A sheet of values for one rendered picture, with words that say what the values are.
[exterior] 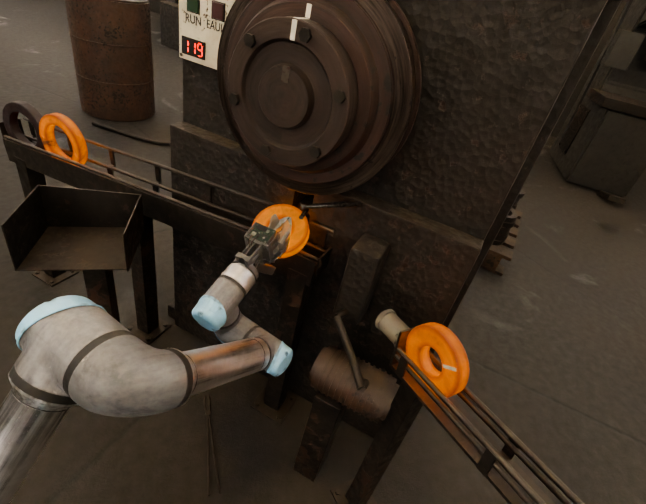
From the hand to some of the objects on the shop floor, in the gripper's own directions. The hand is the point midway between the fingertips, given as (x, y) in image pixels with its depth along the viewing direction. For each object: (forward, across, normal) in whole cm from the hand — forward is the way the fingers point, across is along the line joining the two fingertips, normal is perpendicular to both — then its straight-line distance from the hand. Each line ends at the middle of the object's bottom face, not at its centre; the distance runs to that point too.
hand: (287, 222), depth 108 cm
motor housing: (-39, -33, +67) cm, 84 cm away
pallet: (+158, -20, +141) cm, 212 cm away
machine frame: (+14, 0, +87) cm, 88 cm away
